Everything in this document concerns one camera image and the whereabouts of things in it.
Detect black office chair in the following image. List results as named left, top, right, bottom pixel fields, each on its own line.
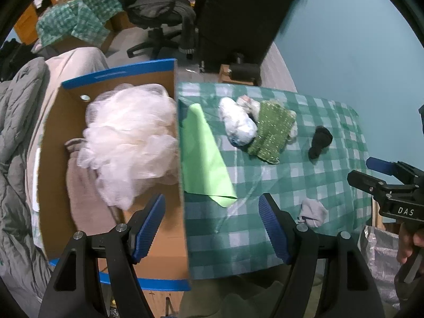
left=127, top=0, right=199, bottom=61

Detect black jacket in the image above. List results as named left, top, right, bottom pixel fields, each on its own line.
left=127, top=0, right=197, bottom=55

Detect green checkered tablecloth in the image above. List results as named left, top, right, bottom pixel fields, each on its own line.
left=175, top=81, right=376, bottom=280

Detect small wooden box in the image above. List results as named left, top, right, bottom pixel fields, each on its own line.
left=219, top=64, right=234, bottom=83

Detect clear plastic bag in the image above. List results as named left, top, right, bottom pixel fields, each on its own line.
left=361, top=225, right=403, bottom=308

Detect wooden cabinet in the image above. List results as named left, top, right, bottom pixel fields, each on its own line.
left=14, top=2, right=39, bottom=45

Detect person's right hand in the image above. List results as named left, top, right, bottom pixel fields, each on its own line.
left=397, top=223, right=424, bottom=266

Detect grey sock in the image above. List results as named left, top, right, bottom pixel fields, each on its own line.
left=297, top=198, right=329, bottom=228

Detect white patterned plastic bag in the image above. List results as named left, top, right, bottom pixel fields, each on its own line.
left=236, top=95, right=298, bottom=144

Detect black sock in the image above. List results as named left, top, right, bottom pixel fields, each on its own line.
left=308, top=126, right=333, bottom=160

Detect plain brown cardboard box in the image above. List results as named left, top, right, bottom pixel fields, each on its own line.
left=53, top=10, right=133, bottom=54

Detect white mesh bath pouf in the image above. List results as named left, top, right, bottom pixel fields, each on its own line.
left=77, top=84, right=181, bottom=211

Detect green sparkly scrub cloth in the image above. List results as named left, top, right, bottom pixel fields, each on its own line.
left=247, top=101, right=296, bottom=164

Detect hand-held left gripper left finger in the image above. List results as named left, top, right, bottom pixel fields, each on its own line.
left=38, top=194, right=166, bottom=318

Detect beige towel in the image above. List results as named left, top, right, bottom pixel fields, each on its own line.
left=64, top=138, right=130, bottom=239

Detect blue-edged cardboard box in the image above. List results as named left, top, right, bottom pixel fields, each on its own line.
left=35, top=59, right=193, bottom=292

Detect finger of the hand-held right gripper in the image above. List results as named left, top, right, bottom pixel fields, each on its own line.
left=366, top=157, right=424, bottom=186
left=347, top=170, right=398, bottom=202

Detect grey quilt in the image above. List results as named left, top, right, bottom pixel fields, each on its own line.
left=0, top=56, right=55, bottom=302

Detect black bag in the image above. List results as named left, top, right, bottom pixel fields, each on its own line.
left=0, top=40, right=38, bottom=81

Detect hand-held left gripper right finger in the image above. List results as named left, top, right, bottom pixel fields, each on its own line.
left=258, top=193, right=386, bottom=318

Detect light green cloth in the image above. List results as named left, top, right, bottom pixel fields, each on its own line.
left=180, top=103, right=238, bottom=209

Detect olive green pants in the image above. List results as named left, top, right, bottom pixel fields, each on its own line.
left=179, top=268, right=294, bottom=318

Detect white and blue plastic bag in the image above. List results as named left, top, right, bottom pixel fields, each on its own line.
left=219, top=97, right=258, bottom=147

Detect black cabinet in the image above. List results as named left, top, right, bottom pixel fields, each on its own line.
left=195, top=0, right=307, bottom=73

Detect green checkered cloth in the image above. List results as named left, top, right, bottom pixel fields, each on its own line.
left=36, top=0, right=124, bottom=47

